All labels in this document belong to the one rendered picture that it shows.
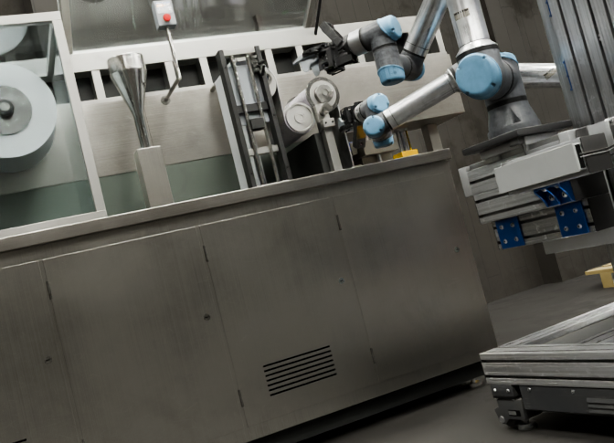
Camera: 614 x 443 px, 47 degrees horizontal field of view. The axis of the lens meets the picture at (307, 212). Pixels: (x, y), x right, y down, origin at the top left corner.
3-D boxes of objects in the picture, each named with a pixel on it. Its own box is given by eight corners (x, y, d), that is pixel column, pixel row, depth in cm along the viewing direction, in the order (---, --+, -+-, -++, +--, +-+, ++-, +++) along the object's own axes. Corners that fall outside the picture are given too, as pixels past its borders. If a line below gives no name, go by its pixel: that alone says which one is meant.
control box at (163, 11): (159, 24, 267) (153, -2, 268) (156, 30, 273) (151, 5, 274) (177, 22, 270) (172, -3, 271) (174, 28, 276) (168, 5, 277)
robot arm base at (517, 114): (553, 124, 202) (544, 90, 203) (515, 131, 195) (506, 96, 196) (514, 138, 215) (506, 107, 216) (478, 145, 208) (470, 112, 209)
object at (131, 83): (147, 220, 258) (111, 69, 262) (142, 226, 271) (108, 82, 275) (185, 212, 264) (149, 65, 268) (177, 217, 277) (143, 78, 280)
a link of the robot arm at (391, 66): (416, 79, 215) (407, 45, 215) (399, 77, 205) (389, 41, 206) (393, 89, 219) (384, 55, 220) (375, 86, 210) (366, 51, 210)
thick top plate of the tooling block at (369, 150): (365, 155, 286) (361, 141, 287) (326, 175, 323) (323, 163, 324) (399, 148, 293) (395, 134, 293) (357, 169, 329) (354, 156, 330)
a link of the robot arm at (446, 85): (499, 69, 235) (371, 146, 246) (499, 76, 246) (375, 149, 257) (481, 40, 237) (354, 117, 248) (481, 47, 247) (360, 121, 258)
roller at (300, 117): (290, 133, 280) (282, 104, 281) (269, 149, 303) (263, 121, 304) (317, 129, 284) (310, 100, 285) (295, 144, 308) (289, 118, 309)
